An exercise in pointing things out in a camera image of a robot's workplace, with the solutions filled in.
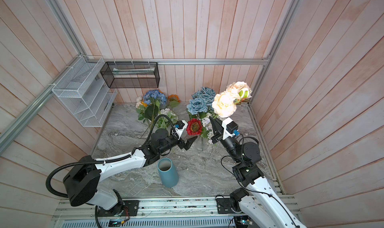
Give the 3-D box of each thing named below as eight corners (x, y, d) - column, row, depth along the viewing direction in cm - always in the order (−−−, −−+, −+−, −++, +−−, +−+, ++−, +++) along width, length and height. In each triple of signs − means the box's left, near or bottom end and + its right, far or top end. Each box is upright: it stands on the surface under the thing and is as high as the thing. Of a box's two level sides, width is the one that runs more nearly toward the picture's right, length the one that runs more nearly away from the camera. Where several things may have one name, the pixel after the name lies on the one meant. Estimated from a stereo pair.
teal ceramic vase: (165, 189, 81) (159, 177, 64) (162, 175, 86) (155, 160, 69) (179, 184, 83) (177, 171, 66) (175, 170, 88) (172, 154, 71)
